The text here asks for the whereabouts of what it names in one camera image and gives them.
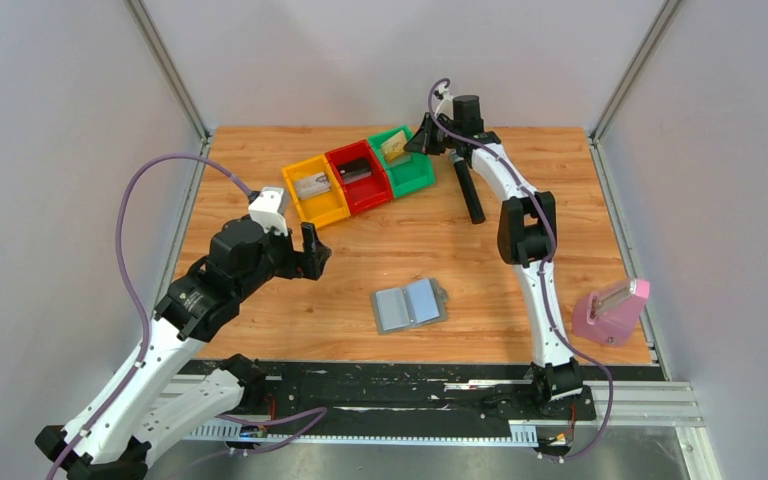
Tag silver card in yellow bin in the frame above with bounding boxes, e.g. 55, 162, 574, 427
293, 171, 331, 201

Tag gold card in green bin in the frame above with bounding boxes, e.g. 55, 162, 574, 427
386, 152, 412, 167

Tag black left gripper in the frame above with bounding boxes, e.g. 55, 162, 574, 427
235, 218, 332, 300

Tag red plastic bin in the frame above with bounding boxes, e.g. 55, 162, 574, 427
325, 140, 394, 216

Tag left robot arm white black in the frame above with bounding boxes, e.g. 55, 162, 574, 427
35, 216, 332, 479

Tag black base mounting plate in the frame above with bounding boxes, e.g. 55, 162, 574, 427
232, 360, 597, 440

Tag black card in red bin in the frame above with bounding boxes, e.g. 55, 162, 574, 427
338, 157, 372, 185

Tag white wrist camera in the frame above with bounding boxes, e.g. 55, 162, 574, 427
433, 87, 454, 119
248, 186, 289, 237

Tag black handheld microphone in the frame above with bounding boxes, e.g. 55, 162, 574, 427
449, 151, 486, 225

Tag gold credit card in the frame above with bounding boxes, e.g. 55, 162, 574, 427
380, 130, 407, 164

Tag yellow plastic bin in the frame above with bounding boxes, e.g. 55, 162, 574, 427
281, 154, 350, 228

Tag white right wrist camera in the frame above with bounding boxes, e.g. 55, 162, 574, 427
433, 87, 454, 119

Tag green plastic bin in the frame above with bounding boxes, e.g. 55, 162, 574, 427
366, 125, 436, 198

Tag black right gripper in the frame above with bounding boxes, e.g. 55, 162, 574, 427
406, 114, 462, 157

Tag right aluminium frame post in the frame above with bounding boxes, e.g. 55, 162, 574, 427
588, 0, 684, 276

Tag grey card holder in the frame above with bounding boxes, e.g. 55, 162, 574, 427
370, 278, 449, 335

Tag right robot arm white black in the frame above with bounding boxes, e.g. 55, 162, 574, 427
405, 88, 584, 418

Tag left aluminium frame post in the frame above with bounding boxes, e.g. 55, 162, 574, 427
124, 0, 212, 235

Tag aluminium frame post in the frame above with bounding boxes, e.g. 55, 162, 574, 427
124, 0, 212, 235
588, 0, 684, 276

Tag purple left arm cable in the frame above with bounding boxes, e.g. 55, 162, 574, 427
44, 152, 256, 480

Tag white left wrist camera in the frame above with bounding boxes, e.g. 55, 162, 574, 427
248, 186, 289, 237

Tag pink card stand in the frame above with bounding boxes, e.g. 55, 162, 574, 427
572, 278, 650, 347

